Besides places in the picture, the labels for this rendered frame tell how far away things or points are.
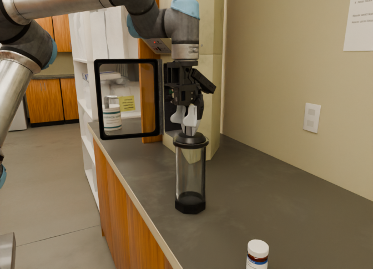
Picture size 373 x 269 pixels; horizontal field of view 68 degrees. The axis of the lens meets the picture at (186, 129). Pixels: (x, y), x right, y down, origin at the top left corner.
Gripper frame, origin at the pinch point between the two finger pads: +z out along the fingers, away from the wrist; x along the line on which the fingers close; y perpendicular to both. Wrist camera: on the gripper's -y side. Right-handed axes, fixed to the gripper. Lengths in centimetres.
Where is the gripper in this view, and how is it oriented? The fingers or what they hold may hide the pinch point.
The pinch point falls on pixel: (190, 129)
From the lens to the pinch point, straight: 82.9
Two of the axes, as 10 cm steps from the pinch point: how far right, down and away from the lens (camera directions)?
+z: 0.0, 9.7, 2.6
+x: 6.7, 2.0, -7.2
